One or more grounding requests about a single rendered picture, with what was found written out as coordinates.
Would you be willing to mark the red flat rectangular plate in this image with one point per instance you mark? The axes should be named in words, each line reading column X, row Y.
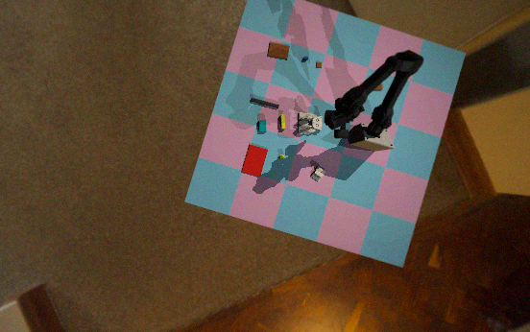
column 254, row 160

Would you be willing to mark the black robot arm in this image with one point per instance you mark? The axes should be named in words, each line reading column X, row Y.
column 405, row 64

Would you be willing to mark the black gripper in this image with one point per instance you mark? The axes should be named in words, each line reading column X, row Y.
column 342, row 132

